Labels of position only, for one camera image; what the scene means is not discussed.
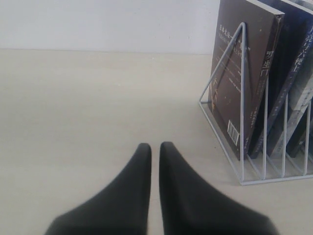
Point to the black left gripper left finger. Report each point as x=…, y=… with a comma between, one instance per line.
x=121, y=208

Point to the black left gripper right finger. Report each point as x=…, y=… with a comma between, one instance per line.
x=191, y=206

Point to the blue book with orange moon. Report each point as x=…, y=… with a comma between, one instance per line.
x=294, y=43

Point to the dark brown book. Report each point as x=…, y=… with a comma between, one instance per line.
x=235, y=110

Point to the white wire book rack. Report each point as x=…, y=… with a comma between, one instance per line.
x=296, y=161

